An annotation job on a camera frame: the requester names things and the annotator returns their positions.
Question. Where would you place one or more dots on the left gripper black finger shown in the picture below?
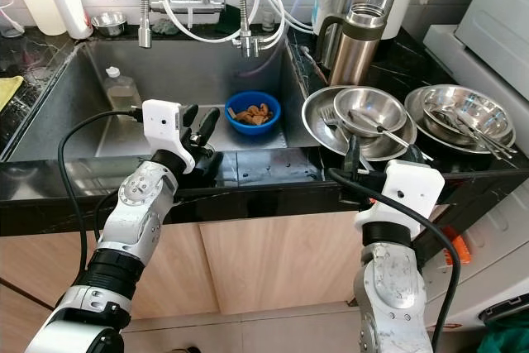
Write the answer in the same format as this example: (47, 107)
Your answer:
(209, 128)
(188, 121)

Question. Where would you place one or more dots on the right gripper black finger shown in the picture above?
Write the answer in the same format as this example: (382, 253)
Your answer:
(352, 155)
(417, 155)

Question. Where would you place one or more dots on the steel fork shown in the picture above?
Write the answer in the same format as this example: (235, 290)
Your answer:
(331, 117)

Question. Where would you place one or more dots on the steel bowl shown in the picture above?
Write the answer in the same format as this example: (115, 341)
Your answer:
(372, 102)
(463, 101)

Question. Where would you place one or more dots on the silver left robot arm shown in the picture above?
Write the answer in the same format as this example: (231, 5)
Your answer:
(132, 221)

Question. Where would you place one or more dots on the steel kitchen sink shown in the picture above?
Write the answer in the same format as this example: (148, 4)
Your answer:
(182, 68)

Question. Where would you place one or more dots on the blue plastic bowl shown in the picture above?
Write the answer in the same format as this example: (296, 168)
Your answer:
(233, 120)

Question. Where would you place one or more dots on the steel plate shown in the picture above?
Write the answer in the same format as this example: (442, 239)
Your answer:
(316, 121)
(416, 121)

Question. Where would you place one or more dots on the brown food scraps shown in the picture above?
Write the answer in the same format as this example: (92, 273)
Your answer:
(254, 115)

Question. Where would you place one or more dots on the clear soap bottle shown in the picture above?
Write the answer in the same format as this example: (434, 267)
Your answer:
(121, 95)

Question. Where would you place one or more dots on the orange plastic object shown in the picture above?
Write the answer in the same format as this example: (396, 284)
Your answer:
(456, 247)

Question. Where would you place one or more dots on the steel thermos jug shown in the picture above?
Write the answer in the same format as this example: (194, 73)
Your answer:
(357, 51)

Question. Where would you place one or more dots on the yellow cloth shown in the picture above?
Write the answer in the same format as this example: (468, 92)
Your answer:
(10, 90)

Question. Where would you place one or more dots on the light wood cabinet door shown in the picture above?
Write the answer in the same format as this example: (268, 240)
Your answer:
(281, 262)
(21, 258)

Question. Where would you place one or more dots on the small steel cup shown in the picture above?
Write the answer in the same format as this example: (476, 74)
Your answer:
(108, 25)

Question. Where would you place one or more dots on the chrome pull-out spray faucet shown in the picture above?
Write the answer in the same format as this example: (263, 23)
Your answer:
(147, 2)

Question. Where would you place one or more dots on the clear plastic cup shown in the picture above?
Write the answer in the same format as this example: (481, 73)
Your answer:
(12, 22)

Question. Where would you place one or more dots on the white bottle red cap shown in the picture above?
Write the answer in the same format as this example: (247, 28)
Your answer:
(70, 10)

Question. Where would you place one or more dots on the light wood side cabinet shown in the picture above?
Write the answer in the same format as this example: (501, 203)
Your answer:
(12, 328)

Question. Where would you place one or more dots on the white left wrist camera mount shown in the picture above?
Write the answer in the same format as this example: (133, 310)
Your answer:
(161, 121)

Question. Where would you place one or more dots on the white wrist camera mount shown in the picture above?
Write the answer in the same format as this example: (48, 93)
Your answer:
(161, 121)
(413, 188)

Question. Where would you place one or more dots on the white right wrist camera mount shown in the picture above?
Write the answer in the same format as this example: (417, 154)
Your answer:
(413, 188)

